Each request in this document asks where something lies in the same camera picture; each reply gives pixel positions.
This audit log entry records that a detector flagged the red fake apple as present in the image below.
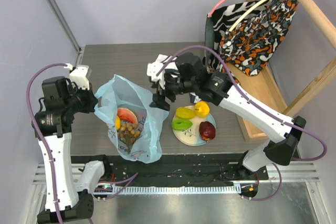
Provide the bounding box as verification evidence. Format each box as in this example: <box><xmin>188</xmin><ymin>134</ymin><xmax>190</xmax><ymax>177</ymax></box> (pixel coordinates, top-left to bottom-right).
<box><xmin>199</xmin><ymin>121</ymin><xmax>216</xmax><ymax>142</ymax></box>

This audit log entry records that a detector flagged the light blue plastic bag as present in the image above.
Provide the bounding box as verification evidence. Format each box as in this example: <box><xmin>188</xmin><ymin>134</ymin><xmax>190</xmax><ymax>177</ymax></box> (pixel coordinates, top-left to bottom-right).
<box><xmin>95</xmin><ymin>75</ymin><xmax>169</xmax><ymax>164</ymax></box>

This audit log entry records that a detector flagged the wooden clothes rack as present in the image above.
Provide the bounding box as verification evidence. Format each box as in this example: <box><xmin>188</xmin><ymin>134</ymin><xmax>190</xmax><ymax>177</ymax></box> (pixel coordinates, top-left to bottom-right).
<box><xmin>231</xmin><ymin>0</ymin><xmax>335</xmax><ymax>142</ymax></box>

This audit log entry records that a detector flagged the orange camouflage print garment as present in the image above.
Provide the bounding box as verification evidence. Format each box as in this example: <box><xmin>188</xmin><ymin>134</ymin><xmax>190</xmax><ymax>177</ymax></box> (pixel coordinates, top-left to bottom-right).
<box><xmin>218</xmin><ymin>0</ymin><xmax>298</xmax><ymax>77</ymax></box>

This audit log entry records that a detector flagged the cream and blue plate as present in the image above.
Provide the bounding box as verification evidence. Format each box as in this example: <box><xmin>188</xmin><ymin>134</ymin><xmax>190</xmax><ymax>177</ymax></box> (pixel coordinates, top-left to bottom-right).
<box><xmin>172</xmin><ymin>105</ymin><xmax>216</xmax><ymax>146</ymax></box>

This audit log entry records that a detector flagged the white slotted cable duct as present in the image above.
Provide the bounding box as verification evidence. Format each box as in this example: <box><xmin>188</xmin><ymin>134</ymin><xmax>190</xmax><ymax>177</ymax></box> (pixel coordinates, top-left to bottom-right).
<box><xmin>90</xmin><ymin>185</ymin><xmax>242</xmax><ymax>195</ymax></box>

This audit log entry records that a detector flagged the green fake fruit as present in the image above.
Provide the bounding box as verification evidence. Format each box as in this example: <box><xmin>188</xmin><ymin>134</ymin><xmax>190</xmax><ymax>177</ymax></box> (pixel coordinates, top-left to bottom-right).
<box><xmin>171</xmin><ymin>118</ymin><xmax>193</xmax><ymax>131</ymax></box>

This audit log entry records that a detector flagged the cream hanger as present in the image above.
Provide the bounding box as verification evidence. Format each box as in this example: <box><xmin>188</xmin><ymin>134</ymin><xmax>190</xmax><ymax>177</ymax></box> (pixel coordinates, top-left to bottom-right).
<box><xmin>228</xmin><ymin>0</ymin><xmax>269</xmax><ymax>31</ymax></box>

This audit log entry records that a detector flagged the zebra print garment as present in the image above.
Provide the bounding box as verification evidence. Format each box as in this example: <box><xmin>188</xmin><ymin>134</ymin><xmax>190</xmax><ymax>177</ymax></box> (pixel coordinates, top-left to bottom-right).
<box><xmin>202</xmin><ymin>1</ymin><xmax>274</xmax><ymax>74</ymax></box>

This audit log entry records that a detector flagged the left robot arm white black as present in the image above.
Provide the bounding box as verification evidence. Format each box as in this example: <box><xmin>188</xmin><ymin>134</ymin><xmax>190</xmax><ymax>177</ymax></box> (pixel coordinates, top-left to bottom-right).
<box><xmin>32</xmin><ymin>77</ymin><xmax>112</xmax><ymax>223</ymax></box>

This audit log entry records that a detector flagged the yellow fake banana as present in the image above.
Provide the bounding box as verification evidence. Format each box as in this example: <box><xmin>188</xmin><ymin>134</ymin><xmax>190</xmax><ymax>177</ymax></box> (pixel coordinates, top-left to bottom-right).
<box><xmin>175</xmin><ymin>107</ymin><xmax>196</xmax><ymax>119</ymax></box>

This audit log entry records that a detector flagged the orange watermelon slice fake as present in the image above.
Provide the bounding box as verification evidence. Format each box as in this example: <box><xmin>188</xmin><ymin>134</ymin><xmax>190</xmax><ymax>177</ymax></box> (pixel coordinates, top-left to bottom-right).
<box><xmin>117</xmin><ymin>108</ymin><xmax>138</xmax><ymax>124</ymax></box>

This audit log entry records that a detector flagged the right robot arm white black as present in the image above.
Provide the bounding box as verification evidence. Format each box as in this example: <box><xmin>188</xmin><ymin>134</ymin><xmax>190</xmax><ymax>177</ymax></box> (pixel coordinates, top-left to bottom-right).
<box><xmin>146</xmin><ymin>52</ymin><xmax>306</xmax><ymax>179</ymax></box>

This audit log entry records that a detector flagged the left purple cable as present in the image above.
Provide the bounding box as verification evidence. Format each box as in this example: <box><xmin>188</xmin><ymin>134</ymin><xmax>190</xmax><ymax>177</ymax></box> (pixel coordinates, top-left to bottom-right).
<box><xmin>26</xmin><ymin>62</ymin><xmax>74</xmax><ymax>224</ymax></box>

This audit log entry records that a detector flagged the aluminium frame post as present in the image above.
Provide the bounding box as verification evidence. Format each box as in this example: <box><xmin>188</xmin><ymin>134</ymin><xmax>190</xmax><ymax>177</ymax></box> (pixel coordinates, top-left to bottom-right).
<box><xmin>46</xmin><ymin>0</ymin><xmax>81</xmax><ymax>54</ymax></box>

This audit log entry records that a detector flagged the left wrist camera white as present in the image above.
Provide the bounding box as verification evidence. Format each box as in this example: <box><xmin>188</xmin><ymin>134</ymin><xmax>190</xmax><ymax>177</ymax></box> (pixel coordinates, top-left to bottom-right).
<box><xmin>65</xmin><ymin>63</ymin><xmax>91</xmax><ymax>90</ymax></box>

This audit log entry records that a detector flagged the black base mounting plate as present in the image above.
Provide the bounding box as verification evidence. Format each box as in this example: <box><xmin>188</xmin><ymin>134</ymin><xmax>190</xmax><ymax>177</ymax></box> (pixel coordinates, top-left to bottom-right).
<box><xmin>72</xmin><ymin>154</ymin><xmax>270</xmax><ymax>187</ymax></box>

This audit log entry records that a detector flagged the yellow fake pear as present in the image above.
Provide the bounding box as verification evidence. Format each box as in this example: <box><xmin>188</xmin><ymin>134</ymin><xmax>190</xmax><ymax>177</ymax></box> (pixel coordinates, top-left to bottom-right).
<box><xmin>194</xmin><ymin>101</ymin><xmax>210</xmax><ymax>118</ymax></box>

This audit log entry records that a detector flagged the white jersey with navy trim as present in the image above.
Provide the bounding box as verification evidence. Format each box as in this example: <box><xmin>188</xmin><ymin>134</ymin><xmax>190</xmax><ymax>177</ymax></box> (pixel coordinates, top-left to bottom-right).
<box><xmin>155</xmin><ymin>54</ymin><xmax>202</xmax><ymax>104</ymax></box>

